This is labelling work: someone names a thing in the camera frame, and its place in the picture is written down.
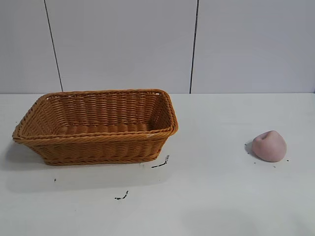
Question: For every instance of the pink peach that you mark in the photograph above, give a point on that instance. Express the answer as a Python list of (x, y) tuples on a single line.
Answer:
[(269, 147)]

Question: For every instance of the brown woven wicker basket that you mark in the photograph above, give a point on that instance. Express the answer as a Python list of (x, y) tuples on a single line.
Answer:
[(98, 147)]

